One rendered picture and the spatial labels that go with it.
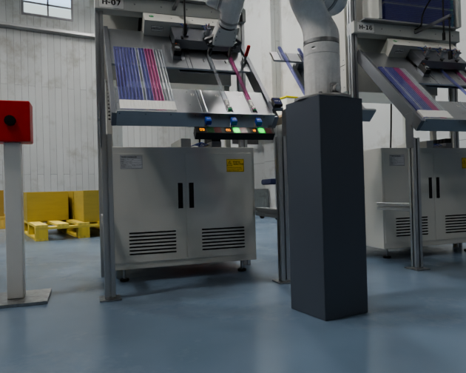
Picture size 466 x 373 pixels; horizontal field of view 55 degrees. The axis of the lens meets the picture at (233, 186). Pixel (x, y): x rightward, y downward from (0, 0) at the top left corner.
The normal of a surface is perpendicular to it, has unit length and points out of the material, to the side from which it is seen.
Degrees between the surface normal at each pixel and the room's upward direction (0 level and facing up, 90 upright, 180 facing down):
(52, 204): 90
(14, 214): 90
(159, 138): 90
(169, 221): 90
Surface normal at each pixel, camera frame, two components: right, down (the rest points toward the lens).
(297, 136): -0.88, 0.02
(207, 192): 0.31, -0.01
